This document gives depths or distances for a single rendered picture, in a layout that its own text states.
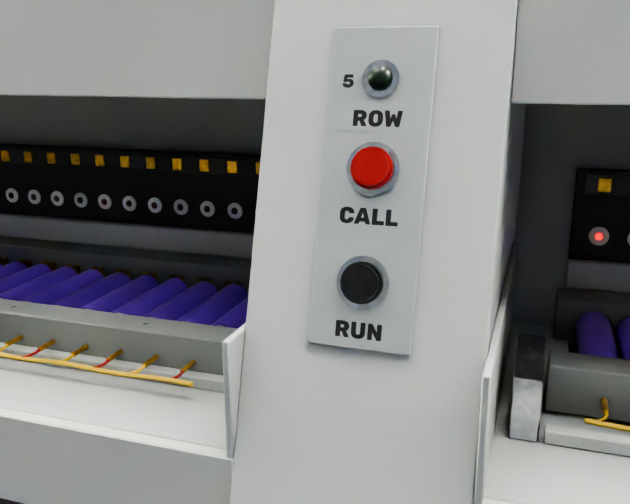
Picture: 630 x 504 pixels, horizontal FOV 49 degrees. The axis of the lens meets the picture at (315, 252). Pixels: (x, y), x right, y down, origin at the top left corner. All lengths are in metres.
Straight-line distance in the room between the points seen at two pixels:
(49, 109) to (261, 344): 0.37
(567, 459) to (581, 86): 0.14
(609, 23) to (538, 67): 0.03
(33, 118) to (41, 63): 0.25
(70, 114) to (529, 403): 0.42
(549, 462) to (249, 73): 0.20
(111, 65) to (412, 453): 0.21
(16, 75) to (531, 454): 0.29
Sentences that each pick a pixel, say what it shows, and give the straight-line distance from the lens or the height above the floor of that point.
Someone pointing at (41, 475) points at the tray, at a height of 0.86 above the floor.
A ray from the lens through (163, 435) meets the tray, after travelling 0.31.
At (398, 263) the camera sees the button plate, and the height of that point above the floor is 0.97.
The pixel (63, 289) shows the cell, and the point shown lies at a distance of 0.45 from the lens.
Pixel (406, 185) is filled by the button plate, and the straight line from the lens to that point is 0.26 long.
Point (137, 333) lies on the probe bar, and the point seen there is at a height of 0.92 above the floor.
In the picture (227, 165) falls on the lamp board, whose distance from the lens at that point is 0.47.
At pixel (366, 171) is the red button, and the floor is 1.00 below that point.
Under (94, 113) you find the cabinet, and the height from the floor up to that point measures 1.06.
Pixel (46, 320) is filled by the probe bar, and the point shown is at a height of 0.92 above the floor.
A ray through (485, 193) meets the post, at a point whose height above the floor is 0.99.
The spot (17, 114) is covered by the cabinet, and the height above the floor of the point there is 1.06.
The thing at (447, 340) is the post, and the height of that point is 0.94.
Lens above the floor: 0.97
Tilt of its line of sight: level
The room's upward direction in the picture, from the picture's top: 5 degrees clockwise
